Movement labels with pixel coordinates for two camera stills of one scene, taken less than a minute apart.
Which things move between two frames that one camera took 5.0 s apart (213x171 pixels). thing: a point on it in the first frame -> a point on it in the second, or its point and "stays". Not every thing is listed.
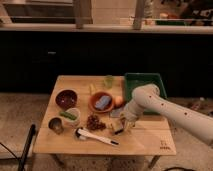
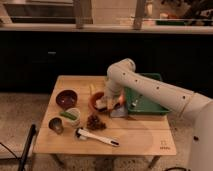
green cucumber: x=69 y=116 stays
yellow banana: x=92 y=88 stays
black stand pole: x=26 y=147 stays
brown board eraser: x=117 y=128 -> x=105 y=102
